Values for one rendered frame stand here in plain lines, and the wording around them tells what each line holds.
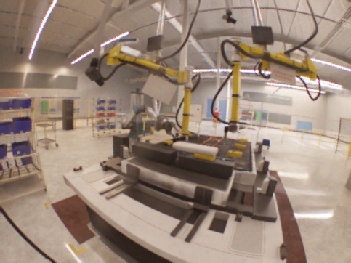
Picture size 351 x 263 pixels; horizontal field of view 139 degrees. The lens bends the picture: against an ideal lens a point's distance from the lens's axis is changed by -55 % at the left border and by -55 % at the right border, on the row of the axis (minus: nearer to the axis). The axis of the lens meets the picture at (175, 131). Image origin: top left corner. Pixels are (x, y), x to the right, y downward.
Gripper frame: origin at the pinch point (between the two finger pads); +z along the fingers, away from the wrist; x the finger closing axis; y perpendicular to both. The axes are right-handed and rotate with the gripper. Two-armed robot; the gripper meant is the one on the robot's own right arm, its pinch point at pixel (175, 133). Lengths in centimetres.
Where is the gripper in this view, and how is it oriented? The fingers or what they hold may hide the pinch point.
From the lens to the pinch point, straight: 158.7
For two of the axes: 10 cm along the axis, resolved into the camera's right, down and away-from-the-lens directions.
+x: -4.1, 7.8, 4.7
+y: 6.9, -0.6, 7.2
